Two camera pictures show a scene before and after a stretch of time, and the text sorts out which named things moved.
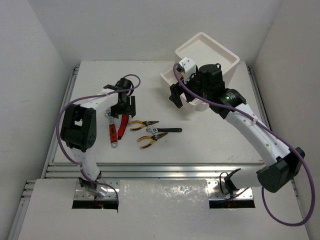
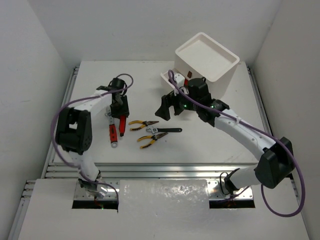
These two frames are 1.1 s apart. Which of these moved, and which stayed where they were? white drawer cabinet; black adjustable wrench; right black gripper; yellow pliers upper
Moved: right black gripper
Stayed: white drawer cabinet; black adjustable wrench; yellow pliers upper
